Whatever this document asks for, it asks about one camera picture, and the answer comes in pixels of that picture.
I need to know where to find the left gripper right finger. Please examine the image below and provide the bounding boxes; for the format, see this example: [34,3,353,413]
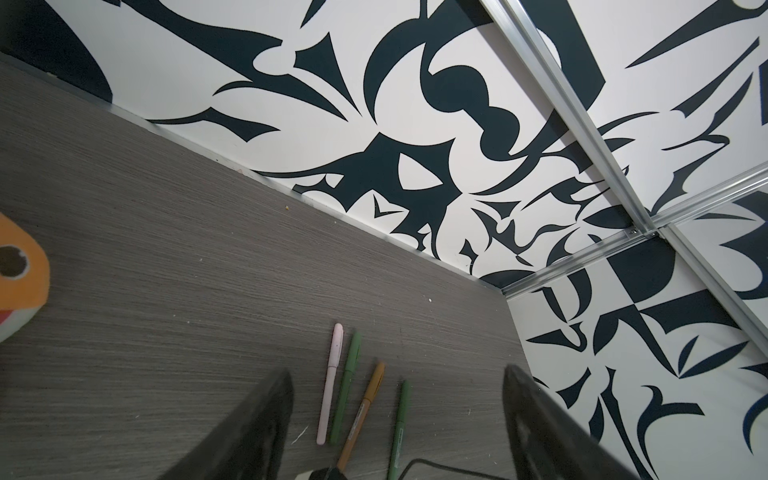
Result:
[502,364,636,479]

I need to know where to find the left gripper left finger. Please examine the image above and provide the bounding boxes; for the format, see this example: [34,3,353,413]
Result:
[161,368,294,479]

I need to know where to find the pink pen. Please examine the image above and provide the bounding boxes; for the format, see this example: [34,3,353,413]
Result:
[316,366,337,445]

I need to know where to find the orange pen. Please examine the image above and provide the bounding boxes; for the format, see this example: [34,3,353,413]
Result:
[336,399,371,473]

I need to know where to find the light green pen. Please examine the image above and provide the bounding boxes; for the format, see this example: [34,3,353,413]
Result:
[329,371,354,445]

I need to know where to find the orange pen cap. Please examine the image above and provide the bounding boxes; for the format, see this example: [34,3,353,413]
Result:
[363,362,386,403]

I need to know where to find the dark green pen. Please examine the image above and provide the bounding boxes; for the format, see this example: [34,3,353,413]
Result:
[387,421,405,480]

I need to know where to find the light green pen cap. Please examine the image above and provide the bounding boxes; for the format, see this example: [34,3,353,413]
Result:
[344,331,362,378]

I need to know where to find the dark green pen cap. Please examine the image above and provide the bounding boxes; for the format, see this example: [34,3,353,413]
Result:
[396,380,412,428]

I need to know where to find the orange shark plush toy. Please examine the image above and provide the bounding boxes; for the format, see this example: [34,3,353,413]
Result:
[0,214,50,342]

